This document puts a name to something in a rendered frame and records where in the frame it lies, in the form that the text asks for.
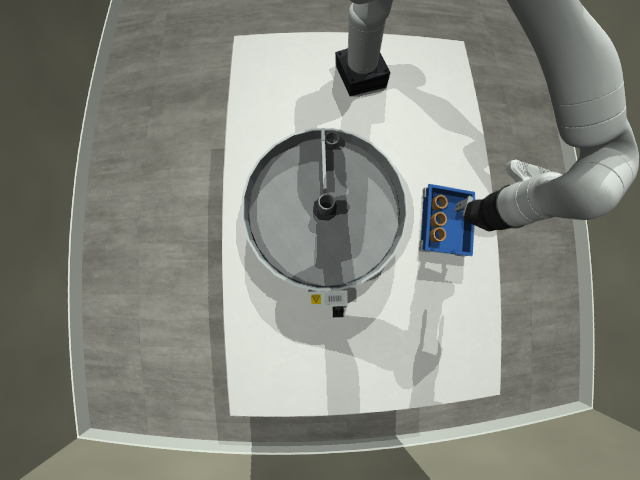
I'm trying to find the bronze ring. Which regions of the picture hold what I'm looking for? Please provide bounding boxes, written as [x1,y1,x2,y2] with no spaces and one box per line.
[431,195,448,211]
[429,227,446,242]
[430,212,447,227]

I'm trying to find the blue square tray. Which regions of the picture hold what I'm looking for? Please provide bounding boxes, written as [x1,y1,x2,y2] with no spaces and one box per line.
[419,185,475,256]

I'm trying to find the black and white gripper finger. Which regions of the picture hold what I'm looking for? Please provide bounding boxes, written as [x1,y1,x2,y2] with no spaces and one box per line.
[455,196,473,216]

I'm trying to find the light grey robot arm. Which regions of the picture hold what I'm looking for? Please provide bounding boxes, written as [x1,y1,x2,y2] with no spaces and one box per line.
[348,0,639,221]

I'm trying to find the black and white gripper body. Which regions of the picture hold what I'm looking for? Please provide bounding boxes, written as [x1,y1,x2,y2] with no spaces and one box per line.
[464,160,550,232]

